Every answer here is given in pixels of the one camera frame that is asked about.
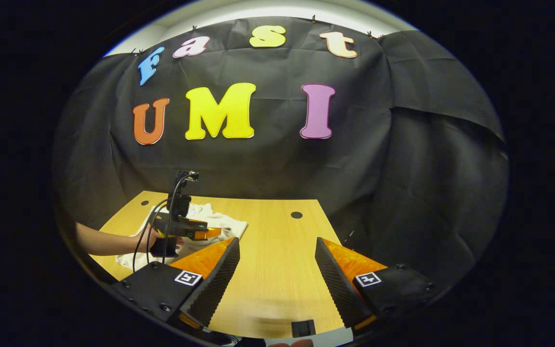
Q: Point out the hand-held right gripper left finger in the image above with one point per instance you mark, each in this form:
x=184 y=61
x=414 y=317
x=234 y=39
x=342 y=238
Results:
x=212 y=289

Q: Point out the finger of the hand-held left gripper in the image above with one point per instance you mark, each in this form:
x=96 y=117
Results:
x=207 y=233

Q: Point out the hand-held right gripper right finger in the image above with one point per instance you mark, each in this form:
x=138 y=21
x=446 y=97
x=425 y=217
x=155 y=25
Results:
x=337 y=289

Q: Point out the cream knit sweater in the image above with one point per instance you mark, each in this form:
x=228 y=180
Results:
x=227 y=224

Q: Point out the black backdrop cloth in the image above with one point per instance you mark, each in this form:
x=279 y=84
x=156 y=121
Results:
x=268 y=164

